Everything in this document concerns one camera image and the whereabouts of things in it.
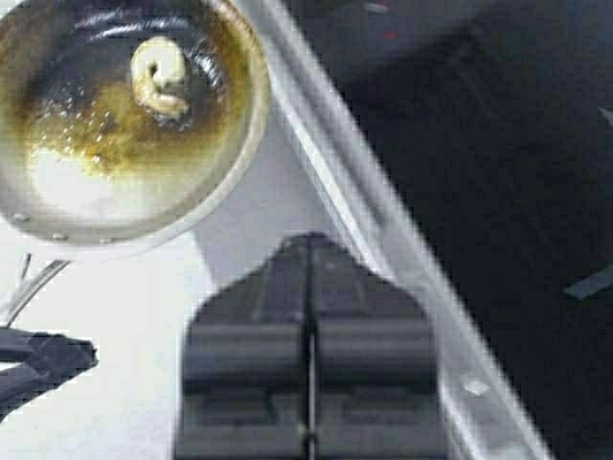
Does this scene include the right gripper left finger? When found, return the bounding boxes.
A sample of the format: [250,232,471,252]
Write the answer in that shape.
[174,235,310,459]

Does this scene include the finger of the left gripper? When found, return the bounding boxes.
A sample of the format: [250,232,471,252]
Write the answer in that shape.
[1,328,99,398]

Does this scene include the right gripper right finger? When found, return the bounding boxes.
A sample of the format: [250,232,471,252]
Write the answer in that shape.
[310,234,446,459]

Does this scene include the steel frying pan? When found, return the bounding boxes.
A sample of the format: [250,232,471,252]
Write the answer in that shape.
[1,1,271,325]

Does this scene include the raw white shrimp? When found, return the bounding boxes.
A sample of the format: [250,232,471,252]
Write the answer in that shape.
[130,35,189,120]

